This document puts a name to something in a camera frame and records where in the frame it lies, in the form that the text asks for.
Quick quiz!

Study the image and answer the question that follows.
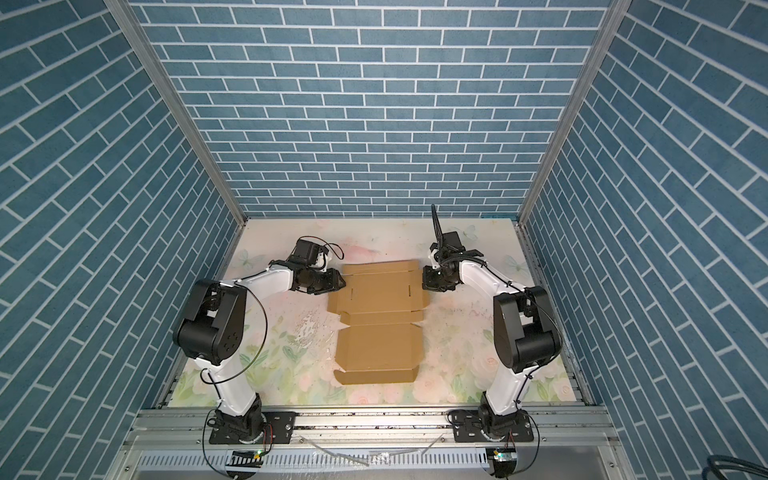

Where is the brown cardboard paper box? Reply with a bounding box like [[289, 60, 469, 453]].
[[328, 260, 430, 385]]

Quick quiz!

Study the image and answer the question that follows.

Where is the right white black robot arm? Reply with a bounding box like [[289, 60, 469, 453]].
[[422, 243, 562, 430]]

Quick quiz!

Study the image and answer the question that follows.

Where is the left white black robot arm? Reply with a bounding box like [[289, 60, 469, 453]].
[[173, 263, 346, 417]]

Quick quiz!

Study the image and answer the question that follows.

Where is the right green circuit board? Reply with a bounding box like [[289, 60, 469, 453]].
[[486, 448, 518, 463]]

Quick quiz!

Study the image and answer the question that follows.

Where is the green circuit board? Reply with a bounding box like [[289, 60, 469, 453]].
[[226, 450, 264, 470], [486, 448, 518, 463]]

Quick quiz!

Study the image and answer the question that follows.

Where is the left green circuit board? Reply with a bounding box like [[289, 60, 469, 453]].
[[226, 450, 264, 470]]

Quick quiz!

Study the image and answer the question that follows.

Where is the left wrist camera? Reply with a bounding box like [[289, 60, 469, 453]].
[[287, 238, 330, 270]]

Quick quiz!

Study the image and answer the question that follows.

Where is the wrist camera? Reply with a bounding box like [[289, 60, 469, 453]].
[[287, 238, 330, 270], [430, 231, 466, 258]]

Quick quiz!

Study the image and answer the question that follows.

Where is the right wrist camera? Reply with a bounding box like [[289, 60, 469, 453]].
[[430, 231, 466, 258]]

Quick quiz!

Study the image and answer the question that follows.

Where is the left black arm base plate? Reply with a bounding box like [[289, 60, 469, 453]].
[[206, 410, 297, 446]]

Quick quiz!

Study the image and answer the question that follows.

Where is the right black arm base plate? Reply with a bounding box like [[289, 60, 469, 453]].
[[446, 407, 534, 443]]

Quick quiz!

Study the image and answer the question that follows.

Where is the white slotted cable duct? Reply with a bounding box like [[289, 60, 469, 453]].
[[137, 448, 488, 473]]

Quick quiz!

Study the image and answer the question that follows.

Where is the aluminium front rail frame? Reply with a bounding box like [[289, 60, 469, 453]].
[[108, 403, 633, 479]]

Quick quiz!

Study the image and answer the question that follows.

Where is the right aluminium corner post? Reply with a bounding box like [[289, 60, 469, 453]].
[[518, 0, 631, 225]]

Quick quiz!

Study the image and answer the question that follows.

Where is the aluminium corner post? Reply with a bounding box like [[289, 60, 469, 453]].
[[518, 0, 631, 225], [104, 0, 247, 227]]

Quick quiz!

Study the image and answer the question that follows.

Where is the black cable bottom right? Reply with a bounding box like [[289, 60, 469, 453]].
[[701, 454, 768, 480]]

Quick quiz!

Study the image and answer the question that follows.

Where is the left aluminium corner post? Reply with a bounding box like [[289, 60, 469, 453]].
[[104, 0, 247, 227]]

